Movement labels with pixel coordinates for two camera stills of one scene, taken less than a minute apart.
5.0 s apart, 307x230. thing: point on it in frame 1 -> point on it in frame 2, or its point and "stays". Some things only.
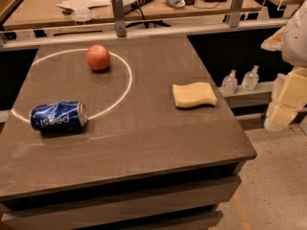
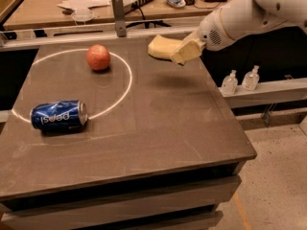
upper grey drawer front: (72, 214) stays
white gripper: (295, 40) -> (210, 33)
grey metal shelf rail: (256, 98) stays
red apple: (98, 57) stays
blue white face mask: (175, 0) stays
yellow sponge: (195, 95) -> (163, 47)
